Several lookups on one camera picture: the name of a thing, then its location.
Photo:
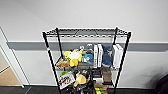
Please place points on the small grey plush toy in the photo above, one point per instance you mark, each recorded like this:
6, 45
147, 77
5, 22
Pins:
87, 49

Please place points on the light blue plush toy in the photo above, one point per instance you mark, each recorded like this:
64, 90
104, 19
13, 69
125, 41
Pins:
87, 58

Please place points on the tall white box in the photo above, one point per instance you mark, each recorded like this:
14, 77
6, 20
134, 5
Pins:
95, 56
100, 56

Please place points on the tan plush toy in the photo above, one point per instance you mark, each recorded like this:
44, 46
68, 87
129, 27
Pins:
62, 64

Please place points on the black box stack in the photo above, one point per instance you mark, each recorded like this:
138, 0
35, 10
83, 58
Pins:
97, 76

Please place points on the yellow black plush toy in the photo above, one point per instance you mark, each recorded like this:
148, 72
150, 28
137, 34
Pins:
80, 80

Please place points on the wide white box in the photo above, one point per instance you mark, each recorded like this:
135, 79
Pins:
117, 56

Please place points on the brown cardboard box stack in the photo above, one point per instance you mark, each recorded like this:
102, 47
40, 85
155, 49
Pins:
106, 76

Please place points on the black toy figures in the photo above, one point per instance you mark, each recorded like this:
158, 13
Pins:
79, 90

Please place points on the green yellow pack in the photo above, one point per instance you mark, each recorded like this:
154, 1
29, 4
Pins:
98, 91

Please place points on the black chair cart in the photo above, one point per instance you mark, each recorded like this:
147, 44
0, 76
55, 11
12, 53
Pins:
162, 85

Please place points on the white door frame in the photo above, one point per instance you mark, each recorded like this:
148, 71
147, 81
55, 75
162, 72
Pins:
14, 63

